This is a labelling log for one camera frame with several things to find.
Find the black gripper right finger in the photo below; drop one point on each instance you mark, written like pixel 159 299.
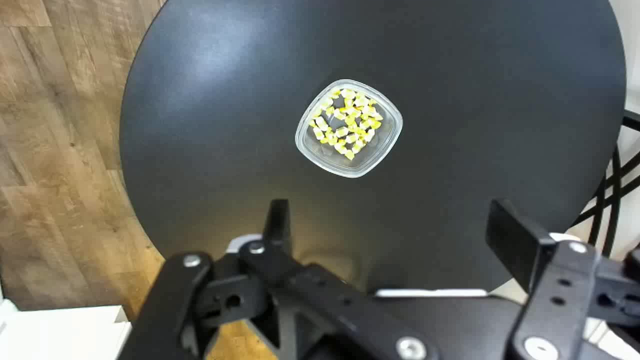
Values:
pixel 561 286

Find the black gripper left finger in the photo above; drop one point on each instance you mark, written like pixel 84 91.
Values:
pixel 181 293

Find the clear plastic bowl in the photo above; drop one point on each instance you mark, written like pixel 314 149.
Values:
pixel 320 151

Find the yellow candies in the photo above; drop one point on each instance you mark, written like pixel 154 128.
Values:
pixel 362 133

